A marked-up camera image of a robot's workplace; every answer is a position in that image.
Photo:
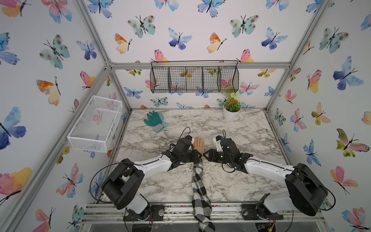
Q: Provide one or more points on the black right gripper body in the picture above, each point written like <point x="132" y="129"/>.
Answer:
<point x="227" y="160"/>

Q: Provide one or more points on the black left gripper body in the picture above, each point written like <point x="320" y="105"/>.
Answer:
<point x="189" y="156"/>

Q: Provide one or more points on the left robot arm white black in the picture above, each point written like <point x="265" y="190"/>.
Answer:
<point x="122" y="184"/>

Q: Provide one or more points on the black white plaid sleeve forearm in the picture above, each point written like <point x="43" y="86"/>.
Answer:
<point x="201" y="204"/>

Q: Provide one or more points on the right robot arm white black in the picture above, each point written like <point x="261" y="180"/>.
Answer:
<point x="303" y="191"/>

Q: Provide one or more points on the mannequin hand with long nails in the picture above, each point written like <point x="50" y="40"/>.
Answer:
<point x="199" y="145"/>

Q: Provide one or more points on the green grey work glove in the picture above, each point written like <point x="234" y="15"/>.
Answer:
<point x="155" y="121"/>

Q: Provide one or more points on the potted plant white pot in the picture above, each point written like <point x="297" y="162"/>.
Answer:
<point x="232" y="106"/>

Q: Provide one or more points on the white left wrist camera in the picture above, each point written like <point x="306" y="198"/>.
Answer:
<point x="191" y="139"/>

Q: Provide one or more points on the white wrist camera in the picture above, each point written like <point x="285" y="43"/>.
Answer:
<point x="217" y="140"/>
<point x="191" y="139"/>

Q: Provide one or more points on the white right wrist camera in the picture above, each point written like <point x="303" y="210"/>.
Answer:
<point x="217" y="140"/>

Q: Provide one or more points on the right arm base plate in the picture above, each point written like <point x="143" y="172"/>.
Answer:
<point x="255" y="211"/>

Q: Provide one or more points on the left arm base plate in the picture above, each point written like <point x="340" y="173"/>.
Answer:
<point x="152" y="212"/>

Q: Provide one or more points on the black wire wall basket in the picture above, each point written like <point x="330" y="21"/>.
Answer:
<point x="194" y="77"/>

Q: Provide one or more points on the white mesh wall basket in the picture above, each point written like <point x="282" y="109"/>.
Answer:
<point x="96" y="125"/>

